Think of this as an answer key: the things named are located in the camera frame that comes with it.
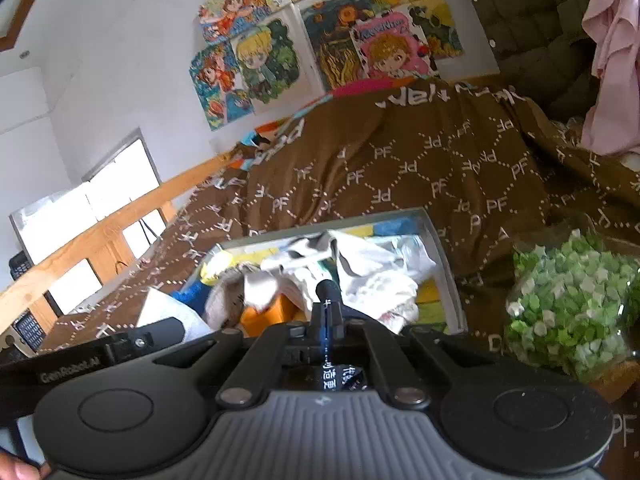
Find grey beige sock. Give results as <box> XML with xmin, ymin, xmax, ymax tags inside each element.
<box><xmin>203</xmin><ymin>264</ymin><xmax>278</xmax><ymax>332</ymax></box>

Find person's hand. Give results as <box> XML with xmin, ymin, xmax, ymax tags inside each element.
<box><xmin>0</xmin><ymin>450</ymin><xmax>51</xmax><ymax>480</ymax></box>

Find orange cloth pouch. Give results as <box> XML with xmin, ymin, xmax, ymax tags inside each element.
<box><xmin>240</xmin><ymin>295</ymin><xmax>306</xmax><ymax>337</ymax></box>

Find white plush toy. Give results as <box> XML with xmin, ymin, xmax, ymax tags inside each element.
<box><xmin>260</xmin><ymin>230</ymin><xmax>437</xmax><ymax>334</ymax></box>

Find bag of green paper stars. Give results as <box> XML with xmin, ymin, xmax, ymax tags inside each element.
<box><xmin>504</xmin><ymin>229</ymin><xmax>639</xmax><ymax>382</ymax></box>

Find brown PF patterned duvet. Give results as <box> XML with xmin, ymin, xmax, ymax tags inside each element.
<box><xmin>39</xmin><ymin>77</ymin><xmax>640</xmax><ymax>461</ymax></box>

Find orange hair mermaid poster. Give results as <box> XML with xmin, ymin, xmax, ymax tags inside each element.
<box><xmin>189</xmin><ymin>41</ymin><xmax>254</xmax><ymax>131</ymax></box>

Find blonde boy green poster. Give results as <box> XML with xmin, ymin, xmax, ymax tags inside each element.
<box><xmin>231</xmin><ymin>12</ymin><xmax>311</xmax><ymax>115</ymax></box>

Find pink anime girl poster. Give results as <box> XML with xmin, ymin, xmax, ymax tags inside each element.
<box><xmin>349</xmin><ymin>6</ymin><xmax>438</xmax><ymax>79</ymax></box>

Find dark sunflower painting poster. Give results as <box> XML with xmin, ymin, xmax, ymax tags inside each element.
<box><xmin>300</xmin><ymin>0</ymin><xmax>464</xmax><ymax>90</ymax></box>

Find olive green quilted jacket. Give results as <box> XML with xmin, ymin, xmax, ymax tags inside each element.
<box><xmin>472</xmin><ymin>0</ymin><xmax>599</xmax><ymax>122</ymax></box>

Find pink cloth garment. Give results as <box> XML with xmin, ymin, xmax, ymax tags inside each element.
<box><xmin>582</xmin><ymin>0</ymin><xmax>639</xmax><ymax>155</ymax></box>

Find wooden bed rail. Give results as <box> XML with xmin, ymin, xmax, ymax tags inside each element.
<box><xmin>1</xmin><ymin>152</ymin><xmax>232</xmax><ymax>332</ymax></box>

